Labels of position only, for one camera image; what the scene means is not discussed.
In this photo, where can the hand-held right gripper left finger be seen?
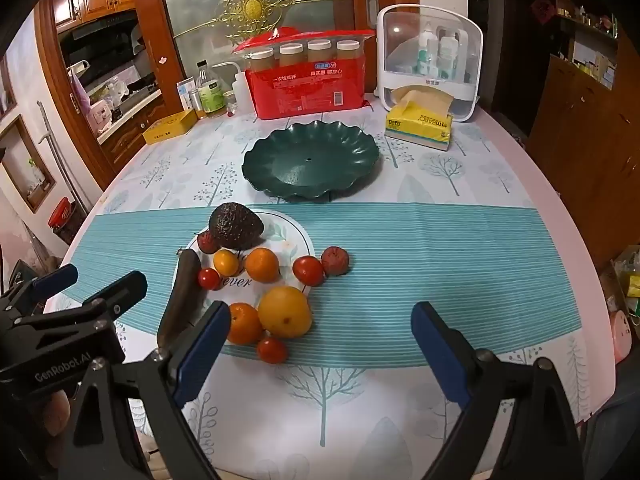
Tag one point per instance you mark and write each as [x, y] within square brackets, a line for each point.
[202, 347]

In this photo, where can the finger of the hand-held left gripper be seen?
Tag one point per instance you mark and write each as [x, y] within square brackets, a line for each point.
[125, 287]
[52, 280]

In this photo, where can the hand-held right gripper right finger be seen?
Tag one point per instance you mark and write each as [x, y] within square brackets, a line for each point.
[440, 355]

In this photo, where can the orange mandarin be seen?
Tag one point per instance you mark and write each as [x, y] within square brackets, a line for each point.
[261, 264]
[245, 323]

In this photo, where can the brown sweet potato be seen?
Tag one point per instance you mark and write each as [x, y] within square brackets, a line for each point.
[182, 300]

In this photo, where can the red cherry tomato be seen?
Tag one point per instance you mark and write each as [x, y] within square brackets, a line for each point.
[272, 350]
[308, 270]
[208, 278]

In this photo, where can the small yellow orange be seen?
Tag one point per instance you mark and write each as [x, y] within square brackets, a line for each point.
[226, 261]

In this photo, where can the large yellow orange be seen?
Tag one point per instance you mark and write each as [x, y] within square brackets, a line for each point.
[285, 311]

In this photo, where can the red bumpy hawthorn fruit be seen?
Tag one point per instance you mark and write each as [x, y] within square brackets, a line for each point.
[207, 242]
[335, 260]

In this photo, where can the dark green scalloped plate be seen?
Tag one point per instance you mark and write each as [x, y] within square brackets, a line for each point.
[310, 160]

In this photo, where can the person's left hand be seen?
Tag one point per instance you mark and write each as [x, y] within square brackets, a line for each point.
[55, 412]

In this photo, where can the dark brown avocado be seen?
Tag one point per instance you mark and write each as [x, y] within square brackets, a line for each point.
[235, 225]

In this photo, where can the metal pole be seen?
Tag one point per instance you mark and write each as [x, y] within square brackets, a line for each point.
[52, 145]

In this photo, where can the white round plate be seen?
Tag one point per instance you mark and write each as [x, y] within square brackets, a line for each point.
[285, 230]

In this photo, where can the wooden kitchen counter cabinet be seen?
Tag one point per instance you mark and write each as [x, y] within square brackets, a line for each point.
[130, 125]

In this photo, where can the yellow flat tin box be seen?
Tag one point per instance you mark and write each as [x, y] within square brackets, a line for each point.
[170, 127]

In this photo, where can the pink round object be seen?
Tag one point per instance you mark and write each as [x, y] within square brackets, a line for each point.
[620, 335]

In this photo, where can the small metal can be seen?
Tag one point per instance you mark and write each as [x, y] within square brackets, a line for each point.
[196, 102]

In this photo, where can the small white carton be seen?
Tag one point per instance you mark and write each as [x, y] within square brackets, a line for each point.
[183, 95]

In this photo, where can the green-label glass bottle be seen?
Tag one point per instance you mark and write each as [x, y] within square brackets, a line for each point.
[211, 97]

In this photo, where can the small glass jar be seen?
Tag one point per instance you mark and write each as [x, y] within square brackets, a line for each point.
[230, 102]

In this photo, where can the white squeeze wash bottle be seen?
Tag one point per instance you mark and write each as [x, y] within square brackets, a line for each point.
[241, 91]

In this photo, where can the yellow tissue box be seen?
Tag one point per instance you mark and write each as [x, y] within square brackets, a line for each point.
[425, 122]

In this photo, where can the brown wooden side cabinet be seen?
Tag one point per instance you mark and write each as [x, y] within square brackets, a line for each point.
[585, 160]

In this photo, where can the red paper cup package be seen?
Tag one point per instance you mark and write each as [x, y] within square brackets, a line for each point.
[300, 92]

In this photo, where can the white clear-lid organizer box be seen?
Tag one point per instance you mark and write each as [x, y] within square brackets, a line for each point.
[385, 85]

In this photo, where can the frosted glass gold-ornament door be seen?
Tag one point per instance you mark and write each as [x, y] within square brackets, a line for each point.
[200, 10]

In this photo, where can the white teal-label bottle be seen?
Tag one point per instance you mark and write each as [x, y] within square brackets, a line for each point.
[426, 55]

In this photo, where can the plain white bottle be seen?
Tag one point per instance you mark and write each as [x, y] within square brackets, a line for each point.
[448, 52]

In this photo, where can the red paper door decoration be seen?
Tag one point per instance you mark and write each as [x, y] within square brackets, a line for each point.
[541, 8]

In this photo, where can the wooden shelf with small items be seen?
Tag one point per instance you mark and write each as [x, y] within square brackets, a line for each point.
[587, 25]

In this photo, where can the wooden wall picture frame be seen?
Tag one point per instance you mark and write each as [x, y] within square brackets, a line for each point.
[15, 160]

